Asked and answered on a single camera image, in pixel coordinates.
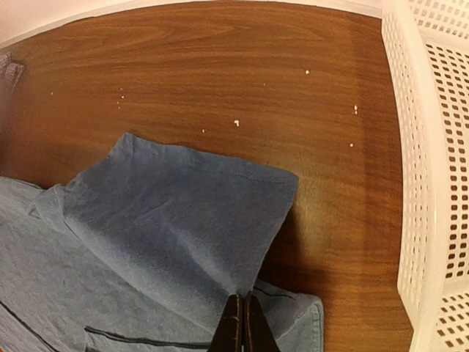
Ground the blue checked shirt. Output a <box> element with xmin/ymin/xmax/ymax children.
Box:
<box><xmin>1</xmin><ymin>52</ymin><xmax>26</xmax><ymax>92</ymax></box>

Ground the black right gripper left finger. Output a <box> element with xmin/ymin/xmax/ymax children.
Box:
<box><xmin>210</xmin><ymin>295</ymin><xmax>244</xmax><ymax>352</ymax></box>

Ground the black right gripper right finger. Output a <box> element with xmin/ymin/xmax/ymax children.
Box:
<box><xmin>243</xmin><ymin>291</ymin><xmax>280</xmax><ymax>352</ymax></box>

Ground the white plastic laundry basket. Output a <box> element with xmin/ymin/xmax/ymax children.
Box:
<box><xmin>382</xmin><ymin>1</ymin><xmax>468</xmax><ymax>351</ymax></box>

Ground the blue grey cloth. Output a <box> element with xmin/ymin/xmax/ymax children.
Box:
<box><xmin>1</xmin><ymin>133</ymin><xmax>324</xmax><ymax>351</ymax></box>

